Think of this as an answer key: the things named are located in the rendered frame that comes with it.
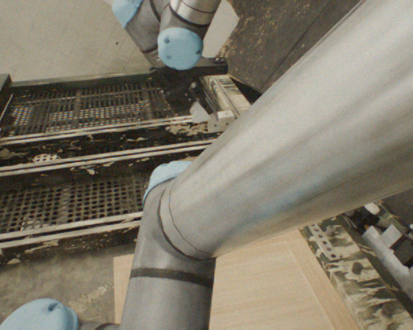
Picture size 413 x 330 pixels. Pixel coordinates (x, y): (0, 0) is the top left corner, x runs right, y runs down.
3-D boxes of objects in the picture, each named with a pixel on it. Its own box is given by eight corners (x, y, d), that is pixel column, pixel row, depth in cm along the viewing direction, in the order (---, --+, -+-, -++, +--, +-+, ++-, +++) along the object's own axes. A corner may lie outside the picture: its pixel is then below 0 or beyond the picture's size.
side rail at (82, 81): (202, 84, 236) (202, 67, 230) (15, 104, 217) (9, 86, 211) (199, 80, 242) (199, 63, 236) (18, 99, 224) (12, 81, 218)
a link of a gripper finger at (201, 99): (206, 108, 93) (188, 82, 88) (212, 105, 93) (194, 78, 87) (208, 119, 90) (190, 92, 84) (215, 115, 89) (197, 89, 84)
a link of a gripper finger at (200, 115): (201, 130, 97) (182, 104, 91) (221, 119, 96) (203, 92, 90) (202, 137, 95) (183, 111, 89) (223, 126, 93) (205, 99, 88)
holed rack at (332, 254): (340, 259, 103) (341, 258, 103) (330, 261, 103) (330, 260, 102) (206, 62, 237) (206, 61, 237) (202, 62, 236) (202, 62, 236)
